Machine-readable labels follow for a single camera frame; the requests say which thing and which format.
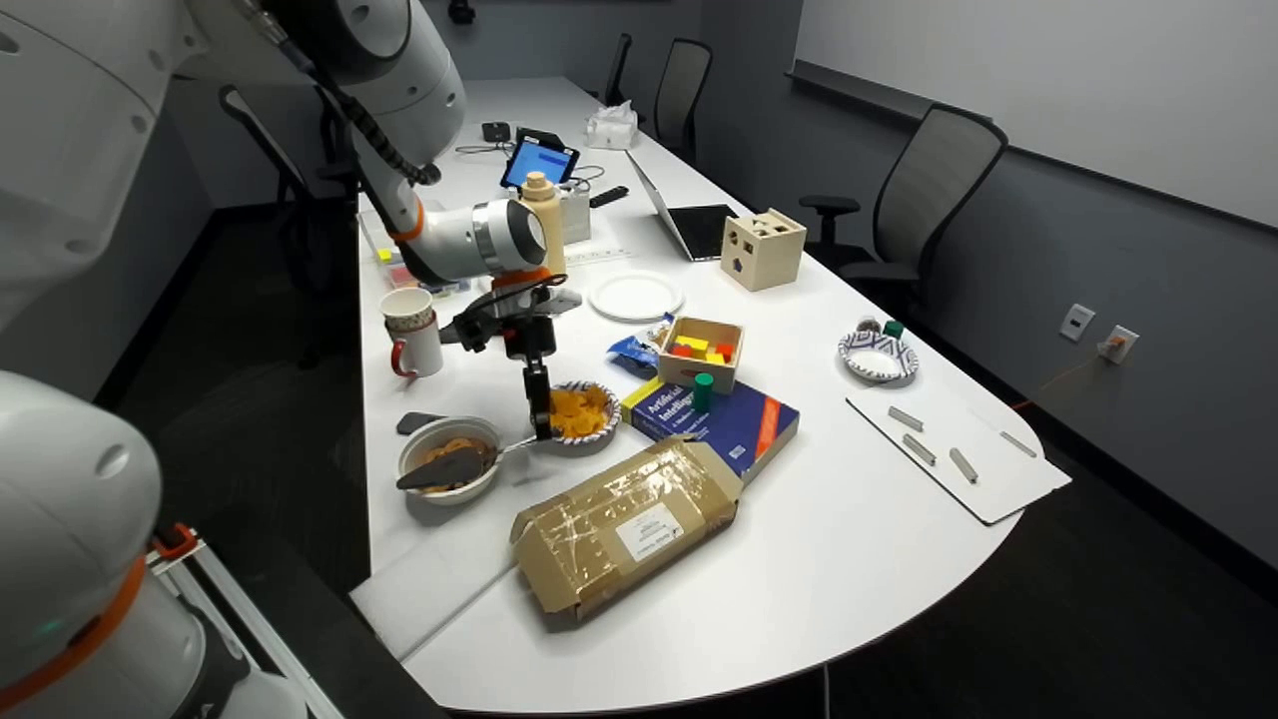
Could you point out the white round plate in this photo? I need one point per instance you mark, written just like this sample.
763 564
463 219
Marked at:
635 297

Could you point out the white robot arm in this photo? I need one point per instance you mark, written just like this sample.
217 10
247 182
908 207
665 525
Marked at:
84 80

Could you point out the blue book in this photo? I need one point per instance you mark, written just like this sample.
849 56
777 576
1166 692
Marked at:
745 425

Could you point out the patterned paper bowl with chips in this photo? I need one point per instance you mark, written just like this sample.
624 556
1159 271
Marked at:
580 416

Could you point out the office chair far end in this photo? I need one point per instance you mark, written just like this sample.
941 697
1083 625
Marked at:
675 96

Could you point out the tablet with blue screen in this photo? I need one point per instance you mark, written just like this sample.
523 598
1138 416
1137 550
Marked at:
536 155

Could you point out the brown cardboard box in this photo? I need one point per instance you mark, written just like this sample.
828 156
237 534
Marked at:
587 545

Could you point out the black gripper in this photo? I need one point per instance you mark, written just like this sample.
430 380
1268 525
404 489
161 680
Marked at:
522 313

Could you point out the tan water bottle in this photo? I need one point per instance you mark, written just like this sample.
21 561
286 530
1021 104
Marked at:
539 196

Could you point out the wooden shape sorter cube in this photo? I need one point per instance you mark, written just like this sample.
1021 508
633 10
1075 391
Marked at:
759 248

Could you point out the white mug red handle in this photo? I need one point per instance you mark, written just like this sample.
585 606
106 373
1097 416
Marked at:
412 332

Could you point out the office chair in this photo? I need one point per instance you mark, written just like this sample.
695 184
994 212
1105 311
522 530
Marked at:
307 243
922 190

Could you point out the office chair right near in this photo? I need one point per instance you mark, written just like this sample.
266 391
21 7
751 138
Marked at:
922 190

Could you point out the green cylinder block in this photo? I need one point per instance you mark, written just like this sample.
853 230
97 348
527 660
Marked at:
700 391

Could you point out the white bowl with cereal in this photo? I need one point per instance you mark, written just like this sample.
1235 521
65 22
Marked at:
436 433

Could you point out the office chair left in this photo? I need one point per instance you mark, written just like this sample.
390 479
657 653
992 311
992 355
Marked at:
307 243

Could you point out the blue snack packet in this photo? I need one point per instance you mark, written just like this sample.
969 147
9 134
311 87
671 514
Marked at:
633 357

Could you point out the crumpled white plastic bag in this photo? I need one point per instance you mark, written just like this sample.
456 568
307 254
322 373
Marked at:
611 128

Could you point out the small wooden tray with blocks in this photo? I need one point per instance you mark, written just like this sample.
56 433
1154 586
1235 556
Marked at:
695 347

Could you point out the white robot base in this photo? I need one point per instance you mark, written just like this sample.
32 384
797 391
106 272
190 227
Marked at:
84 628

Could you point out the open laptop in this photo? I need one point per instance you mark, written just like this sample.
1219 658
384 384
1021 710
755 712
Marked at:
693 230

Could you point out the white whiteboard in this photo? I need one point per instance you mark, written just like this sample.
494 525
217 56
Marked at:
1165 95

